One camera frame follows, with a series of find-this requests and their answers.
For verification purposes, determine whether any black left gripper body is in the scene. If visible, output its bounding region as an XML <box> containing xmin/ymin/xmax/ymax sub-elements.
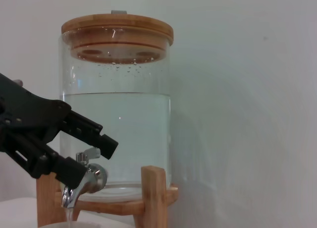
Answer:
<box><xmin>0</xmin><ymin>73</ymin><xmax>72</xmax><ymax>153</ymax></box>

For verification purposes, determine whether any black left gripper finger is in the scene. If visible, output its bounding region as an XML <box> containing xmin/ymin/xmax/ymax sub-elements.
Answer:
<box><xmin>58</xmin><ymin>111</ymin><xmax>119</xmax><ymax>161</ymax></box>
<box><xmin>0</xmin><ymin>131</ymin><xmax>88</xmax><ymax>189</ymax></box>

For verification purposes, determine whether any red ceramic cup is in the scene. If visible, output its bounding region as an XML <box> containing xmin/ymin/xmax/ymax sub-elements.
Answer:
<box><xmin>39</xmin><ymin>221</ymin><xmax>105</xmax><ymax>228</ymax></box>

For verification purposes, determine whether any chrome faucet with lever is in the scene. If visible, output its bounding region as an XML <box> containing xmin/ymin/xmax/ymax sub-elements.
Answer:
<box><xmin>61</xmin><ymin>148</ymin><xmax>109</xmax><ymax>209</ymax></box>

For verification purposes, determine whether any glass water dispenser jar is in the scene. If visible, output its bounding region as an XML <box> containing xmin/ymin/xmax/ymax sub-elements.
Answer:
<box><xmin>57</xmin><ymin>31</ymin><xmax>173</xmax><ymax>203</ymax></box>

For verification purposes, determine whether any wooden dispenser stand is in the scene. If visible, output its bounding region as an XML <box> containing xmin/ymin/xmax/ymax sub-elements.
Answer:
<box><xmin>36</xmin><ymin>165</ymin><xmax>179</xmax><ymax>228</ymax></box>

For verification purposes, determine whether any wooden jar lid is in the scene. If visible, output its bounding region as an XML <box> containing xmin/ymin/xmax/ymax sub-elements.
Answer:
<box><xmin>61</xmin><ymin>9</ymin><xmax>174</xmax><ymax>65</ymax></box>

